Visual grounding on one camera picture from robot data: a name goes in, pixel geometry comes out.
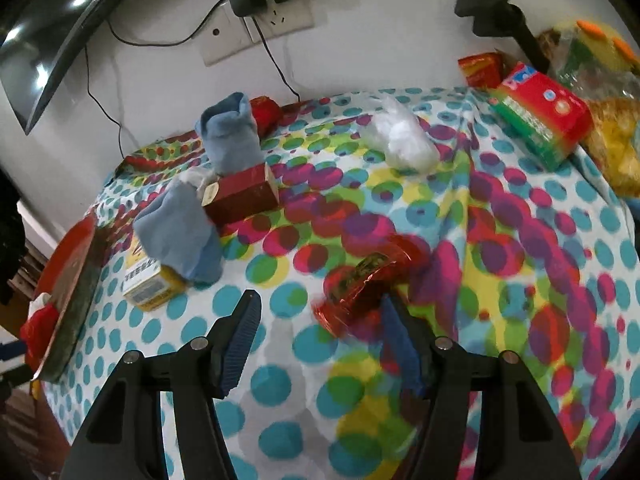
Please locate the white wall socket plate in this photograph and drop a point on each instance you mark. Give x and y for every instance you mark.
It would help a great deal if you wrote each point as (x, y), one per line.
(222, 40)
(285, 17)

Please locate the yellow plush toy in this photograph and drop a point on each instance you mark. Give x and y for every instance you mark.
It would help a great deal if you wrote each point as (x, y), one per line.
(607, 42)

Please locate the clear plastic bag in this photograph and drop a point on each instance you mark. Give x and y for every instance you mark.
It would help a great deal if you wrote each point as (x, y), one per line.
(402, 135)

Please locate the blue sock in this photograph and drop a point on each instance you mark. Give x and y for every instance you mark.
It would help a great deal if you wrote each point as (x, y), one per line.
(232, 137)
(180, 235)

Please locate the clear bag of yellow snacks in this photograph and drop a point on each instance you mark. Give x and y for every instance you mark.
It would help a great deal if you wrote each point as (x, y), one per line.
(617, 130)

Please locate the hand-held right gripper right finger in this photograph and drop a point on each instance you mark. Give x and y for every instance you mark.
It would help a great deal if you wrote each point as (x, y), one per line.
(406, 357)

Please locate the red foil snack packet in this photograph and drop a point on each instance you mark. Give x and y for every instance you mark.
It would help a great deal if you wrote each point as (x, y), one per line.
(367, 280)

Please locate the dark red box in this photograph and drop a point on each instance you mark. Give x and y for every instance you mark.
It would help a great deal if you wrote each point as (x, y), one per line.
(240, 200)

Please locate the curved black monitor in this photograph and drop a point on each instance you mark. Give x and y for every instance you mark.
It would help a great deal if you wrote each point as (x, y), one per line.
(45, 35)

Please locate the red fabric pouch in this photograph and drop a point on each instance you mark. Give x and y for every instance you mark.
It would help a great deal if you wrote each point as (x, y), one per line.
(265, 112)

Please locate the red orange snack packet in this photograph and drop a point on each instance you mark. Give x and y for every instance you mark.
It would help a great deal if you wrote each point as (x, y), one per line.
(482, 70)

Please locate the black clamp stand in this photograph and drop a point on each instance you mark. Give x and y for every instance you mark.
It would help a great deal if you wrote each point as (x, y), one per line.
(487, 2)

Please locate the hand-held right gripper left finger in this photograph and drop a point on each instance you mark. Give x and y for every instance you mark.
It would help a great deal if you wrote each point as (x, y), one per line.
(239, 347)

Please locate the polka dot tablecloth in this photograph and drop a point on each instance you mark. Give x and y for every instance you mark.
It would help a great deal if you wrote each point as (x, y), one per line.
(350, 200)

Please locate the yellow and white box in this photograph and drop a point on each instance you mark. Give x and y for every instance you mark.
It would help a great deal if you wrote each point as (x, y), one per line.
(150, 287)

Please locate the red flat tray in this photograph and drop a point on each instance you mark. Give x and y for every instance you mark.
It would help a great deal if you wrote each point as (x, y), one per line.
(70, 290)

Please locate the red cloth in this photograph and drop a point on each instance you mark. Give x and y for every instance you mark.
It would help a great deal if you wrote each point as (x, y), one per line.
(40, 330)

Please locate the red and green medicine box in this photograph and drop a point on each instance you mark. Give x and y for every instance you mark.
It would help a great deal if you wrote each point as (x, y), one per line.
(542, 110)

